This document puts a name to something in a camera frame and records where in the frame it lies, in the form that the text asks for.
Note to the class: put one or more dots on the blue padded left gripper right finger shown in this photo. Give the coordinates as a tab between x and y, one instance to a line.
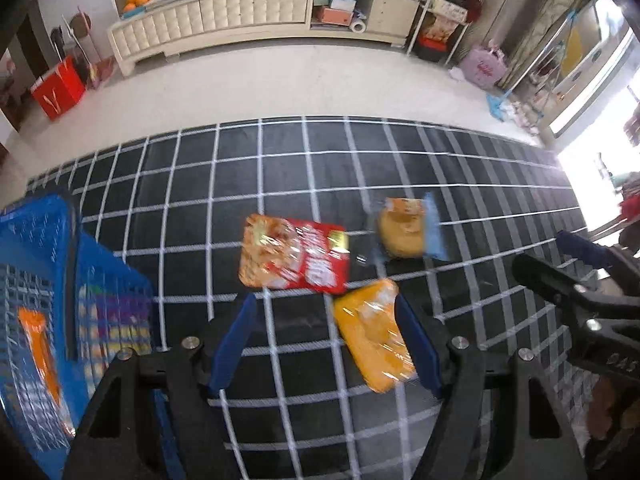
422	336

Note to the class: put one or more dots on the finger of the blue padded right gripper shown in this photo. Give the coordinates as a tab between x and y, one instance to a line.
578	247

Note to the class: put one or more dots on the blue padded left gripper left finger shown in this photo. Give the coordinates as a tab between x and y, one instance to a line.
227	336

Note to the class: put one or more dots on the orange snack pouch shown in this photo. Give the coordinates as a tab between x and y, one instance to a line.
366	320

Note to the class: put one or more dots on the blue cartoon bread pack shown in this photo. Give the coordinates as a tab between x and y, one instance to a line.
410	228

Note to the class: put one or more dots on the orange sausage stick pack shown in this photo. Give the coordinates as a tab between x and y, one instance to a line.
34	324

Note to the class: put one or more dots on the purple yellow chips bag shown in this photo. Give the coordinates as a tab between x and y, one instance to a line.
123	322

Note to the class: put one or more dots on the person's right hand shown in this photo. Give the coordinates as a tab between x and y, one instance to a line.
609	407

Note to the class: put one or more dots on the red pizza snack bag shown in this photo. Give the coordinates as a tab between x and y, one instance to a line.
285	253

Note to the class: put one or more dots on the black white grid tablecloth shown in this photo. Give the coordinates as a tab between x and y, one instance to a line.
328	220

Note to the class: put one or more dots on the blue plastic basket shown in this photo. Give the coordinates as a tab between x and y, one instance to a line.
50	264

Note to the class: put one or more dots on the pink gift bag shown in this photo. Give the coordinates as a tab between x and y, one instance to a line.
483	66

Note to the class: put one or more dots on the white metal shelf rack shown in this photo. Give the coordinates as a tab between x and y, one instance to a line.
440	26

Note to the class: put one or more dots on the red paper bag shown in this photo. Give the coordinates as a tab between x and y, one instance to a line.
58	90

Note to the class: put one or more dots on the white TV cabinet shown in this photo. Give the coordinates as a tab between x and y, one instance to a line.
172	27

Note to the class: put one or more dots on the plate of oranges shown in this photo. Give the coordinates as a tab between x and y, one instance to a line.
133	6

